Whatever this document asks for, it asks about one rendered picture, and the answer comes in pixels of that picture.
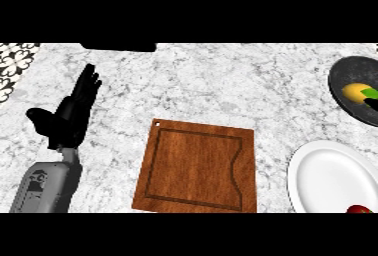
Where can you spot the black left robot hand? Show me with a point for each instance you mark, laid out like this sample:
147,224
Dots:
70,116

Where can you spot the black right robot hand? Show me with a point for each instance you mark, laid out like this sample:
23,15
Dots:
373,104

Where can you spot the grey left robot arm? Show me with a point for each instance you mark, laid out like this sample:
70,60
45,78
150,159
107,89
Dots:
44,186

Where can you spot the yellow lemon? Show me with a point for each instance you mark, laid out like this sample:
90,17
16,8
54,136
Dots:
352,92

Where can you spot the dark grey pan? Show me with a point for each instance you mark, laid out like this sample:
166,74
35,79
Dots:
348,70

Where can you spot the brown wooden cutting board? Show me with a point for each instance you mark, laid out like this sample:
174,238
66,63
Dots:
196,166

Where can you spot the green vegetable piece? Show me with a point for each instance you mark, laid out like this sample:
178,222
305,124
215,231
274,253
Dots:
370,93

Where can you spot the white plate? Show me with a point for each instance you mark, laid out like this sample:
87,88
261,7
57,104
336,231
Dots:
333,176

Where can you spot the red tomato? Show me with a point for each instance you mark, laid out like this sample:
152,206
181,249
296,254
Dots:
358,209

